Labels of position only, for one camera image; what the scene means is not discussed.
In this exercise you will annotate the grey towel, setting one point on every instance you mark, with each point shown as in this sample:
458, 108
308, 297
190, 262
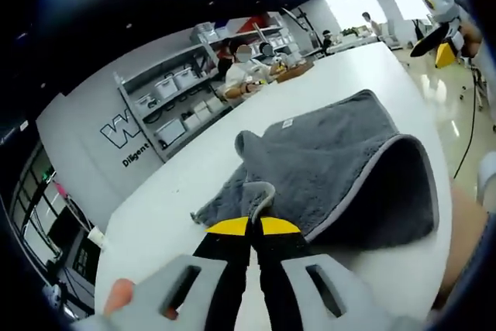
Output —
329, 164

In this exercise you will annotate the person's left hand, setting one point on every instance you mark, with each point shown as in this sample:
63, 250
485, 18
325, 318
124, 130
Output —
120, 294

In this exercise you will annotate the person's right hand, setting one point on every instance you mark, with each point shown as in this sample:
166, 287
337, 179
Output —
472, 40

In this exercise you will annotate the white paper cup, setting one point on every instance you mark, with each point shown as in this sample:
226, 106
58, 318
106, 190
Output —
97, 238

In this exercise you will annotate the green potted plants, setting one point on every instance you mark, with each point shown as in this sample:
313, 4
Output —
349, 30

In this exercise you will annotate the pink hanging tag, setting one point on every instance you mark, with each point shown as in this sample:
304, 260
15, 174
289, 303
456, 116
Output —
60, 190

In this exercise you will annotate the wooden tray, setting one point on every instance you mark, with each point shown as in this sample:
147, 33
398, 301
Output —
294, 72

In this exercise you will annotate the grey metal shelving rack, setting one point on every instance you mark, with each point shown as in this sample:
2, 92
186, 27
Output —
131, 106

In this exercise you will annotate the shelf with white bins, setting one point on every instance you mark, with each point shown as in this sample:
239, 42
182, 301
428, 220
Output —
174, 83

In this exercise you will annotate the black camera stand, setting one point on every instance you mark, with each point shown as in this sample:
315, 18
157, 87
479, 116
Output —
306, 28

